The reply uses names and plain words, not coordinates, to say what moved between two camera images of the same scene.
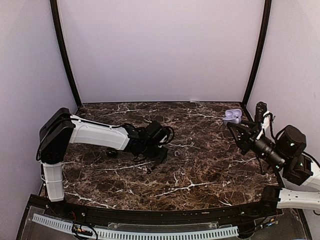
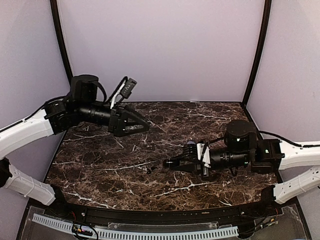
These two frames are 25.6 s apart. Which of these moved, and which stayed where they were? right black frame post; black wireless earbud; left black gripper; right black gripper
Moved: left black gripper; right black gripper
Stayed: black wireless earbud; right black frame post
